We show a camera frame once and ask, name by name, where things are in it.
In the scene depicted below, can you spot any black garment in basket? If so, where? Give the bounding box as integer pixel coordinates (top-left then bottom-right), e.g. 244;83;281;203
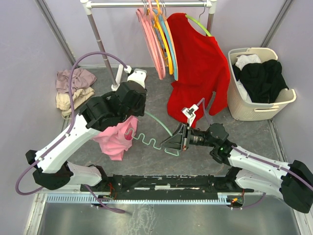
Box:
232;59;288;103

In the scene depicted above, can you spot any lime green hanger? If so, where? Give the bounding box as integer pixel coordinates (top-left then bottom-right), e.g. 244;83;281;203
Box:
185;6;212;37

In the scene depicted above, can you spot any white garment in basket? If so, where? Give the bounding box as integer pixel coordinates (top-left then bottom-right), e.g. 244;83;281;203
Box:
233;54;261;102

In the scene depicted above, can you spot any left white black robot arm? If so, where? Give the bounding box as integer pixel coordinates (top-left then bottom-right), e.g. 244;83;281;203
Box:
26;80;146;191

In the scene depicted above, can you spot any pink t shirt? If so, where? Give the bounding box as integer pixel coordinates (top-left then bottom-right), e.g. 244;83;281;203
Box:
92;116;138;161

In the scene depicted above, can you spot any white metal clothes rack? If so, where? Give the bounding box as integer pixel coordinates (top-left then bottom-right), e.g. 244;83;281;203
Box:
80;0;217;91

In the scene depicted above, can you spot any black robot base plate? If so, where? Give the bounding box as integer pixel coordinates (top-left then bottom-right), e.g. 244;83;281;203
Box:
91;175;253;200

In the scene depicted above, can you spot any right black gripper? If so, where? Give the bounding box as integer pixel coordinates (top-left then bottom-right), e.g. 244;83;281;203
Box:
160;123;216;152

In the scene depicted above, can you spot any red t shirt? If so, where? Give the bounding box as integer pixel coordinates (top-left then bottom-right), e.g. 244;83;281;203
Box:
167;13;230;123

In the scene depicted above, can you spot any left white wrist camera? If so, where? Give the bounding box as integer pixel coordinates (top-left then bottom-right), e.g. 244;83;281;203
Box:
124;66;147;88

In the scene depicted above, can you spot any cream laundry basket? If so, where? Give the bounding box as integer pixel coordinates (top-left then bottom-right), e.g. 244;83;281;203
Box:
227;47;296;121

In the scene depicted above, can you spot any light blue cable duct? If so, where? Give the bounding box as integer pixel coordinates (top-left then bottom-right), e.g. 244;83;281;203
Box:
46;192;245;204

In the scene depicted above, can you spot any beige crumpled garment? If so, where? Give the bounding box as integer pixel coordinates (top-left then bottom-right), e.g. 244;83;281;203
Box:
56;87;95;119

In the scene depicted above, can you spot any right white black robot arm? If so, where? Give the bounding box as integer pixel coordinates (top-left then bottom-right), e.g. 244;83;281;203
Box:
161;123;313;213

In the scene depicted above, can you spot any teal wavy hanger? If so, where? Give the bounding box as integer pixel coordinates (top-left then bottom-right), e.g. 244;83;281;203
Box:
124;111;180;157

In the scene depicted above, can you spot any light blue hanger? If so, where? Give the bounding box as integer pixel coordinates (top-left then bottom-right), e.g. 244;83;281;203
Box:
158;12;177;76

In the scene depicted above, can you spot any pink hanger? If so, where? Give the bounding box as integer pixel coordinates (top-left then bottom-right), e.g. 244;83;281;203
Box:
135;0;164;80
141;0;167;78

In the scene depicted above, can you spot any yellow hanger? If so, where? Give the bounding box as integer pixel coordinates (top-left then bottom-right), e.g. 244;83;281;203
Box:
152;0;174;75

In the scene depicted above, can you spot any mauve crumpled garment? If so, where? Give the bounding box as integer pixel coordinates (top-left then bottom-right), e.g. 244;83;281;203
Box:
56;68;97;94

